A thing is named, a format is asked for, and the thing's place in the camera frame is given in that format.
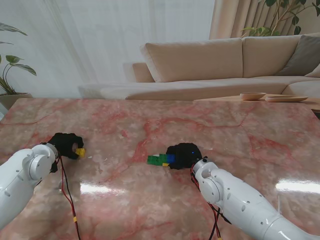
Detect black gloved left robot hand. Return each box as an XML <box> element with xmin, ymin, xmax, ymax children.
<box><xmin>47</xmin><ymin>132</ymin><xmax>85</xmax><ymax>160</ymax></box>

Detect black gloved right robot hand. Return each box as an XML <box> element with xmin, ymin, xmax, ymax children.
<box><xmin>165</xmin><ymin>142</ymin><xmax>203</xmax><ymax>171</ymax></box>

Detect beige plant pot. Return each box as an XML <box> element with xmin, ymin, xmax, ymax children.
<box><xmin>0</xmin><ymin>92</ymin><xmax>33</xmax><ymax>111</ymax></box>

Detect wooden bowl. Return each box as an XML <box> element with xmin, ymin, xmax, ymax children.
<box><xmin>239</xmin><ymin>91</ymin><xmax>267</xmax><ymax>101</ymax></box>

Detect beige sofa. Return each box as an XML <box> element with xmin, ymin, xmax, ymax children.
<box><xmin>78</xmin><ymin>32</ymin><xmax>320</xmax><ymax>101</ymax></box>

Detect large-leaf green potted plant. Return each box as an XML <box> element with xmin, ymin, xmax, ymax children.
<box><xmin>0</xmin><ymin>22</ymin><xmax>38</xmax><ymax>95</ymax></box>

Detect white sheer curtain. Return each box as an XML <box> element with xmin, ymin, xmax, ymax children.
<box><xmin>0</xmin><ymin>0</ymin><xmax>216</xmax><ymax>98</ymax></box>

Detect shallow wooden plate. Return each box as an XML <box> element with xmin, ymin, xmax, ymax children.
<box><xmin>264</xmin><ymin>94</ymin><xmax>309</xmax><ymax>103</ymax></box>

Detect beige curtain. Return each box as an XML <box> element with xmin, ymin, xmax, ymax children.
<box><xmin>208</xmin><ymin>0</ymin><xmax>320</xmax><ymax>41</ymax></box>

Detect beige sofa cushion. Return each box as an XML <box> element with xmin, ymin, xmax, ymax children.
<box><xmin>304</xmin><ymin>65</ymin><xmax>320</xmax><ymax>78</ymax></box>

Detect grey sofa cushion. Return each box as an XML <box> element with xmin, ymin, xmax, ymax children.
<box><xmin>276</xmin><ymin>34</ymin><xmax>320</xmax><ymax>77</ymax></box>

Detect tall green branching houseplant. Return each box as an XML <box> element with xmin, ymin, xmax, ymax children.
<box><xmin>241</xmin><ymin>0</ymin><xmax>320</xmax><ymax>38</ymax></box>

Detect left wrist red black cables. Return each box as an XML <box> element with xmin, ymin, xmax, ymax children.
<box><xmin>49</xmin><ymin>154</ymin><xmax>83</xmax><ymax>240</ymax></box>

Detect wrist red black cables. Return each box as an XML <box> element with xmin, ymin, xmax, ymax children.
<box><xmin>49</xmin><ymin>154</ymin><xmax>83</xmax><ymax>240</ymax></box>
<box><xmin>189</xmin><ymin>164</ymin><xmax>233</xmax><ymax>240</ymax></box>

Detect right wrist red black cables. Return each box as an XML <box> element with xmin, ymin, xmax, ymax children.
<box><xmin>189</xmin><ymin>164</ymin><xmax>233</xmax><ymax>240</ymax></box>

